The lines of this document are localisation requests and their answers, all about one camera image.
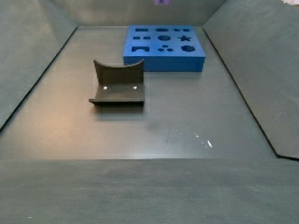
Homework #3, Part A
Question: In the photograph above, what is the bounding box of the black curved holder stand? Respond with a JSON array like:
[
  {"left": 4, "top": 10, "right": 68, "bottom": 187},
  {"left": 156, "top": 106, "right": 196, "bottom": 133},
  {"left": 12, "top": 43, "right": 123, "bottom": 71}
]
[{"left": 88, "top": 60, "right": 146, "bottom": 105}]

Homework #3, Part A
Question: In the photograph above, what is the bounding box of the purple three prong object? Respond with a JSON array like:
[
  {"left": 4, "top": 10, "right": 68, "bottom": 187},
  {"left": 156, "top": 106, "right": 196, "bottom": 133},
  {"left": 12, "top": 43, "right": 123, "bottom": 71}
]
[{"left": 154, "top": 0, "right": 171, "bottom": 5}]

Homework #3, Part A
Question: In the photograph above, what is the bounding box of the blue shape sorter block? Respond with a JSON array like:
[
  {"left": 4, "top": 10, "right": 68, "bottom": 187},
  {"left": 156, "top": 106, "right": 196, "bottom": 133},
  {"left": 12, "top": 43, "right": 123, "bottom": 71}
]
[{"left": 123, "top": 25, "right": 206, "bottom": 72}]

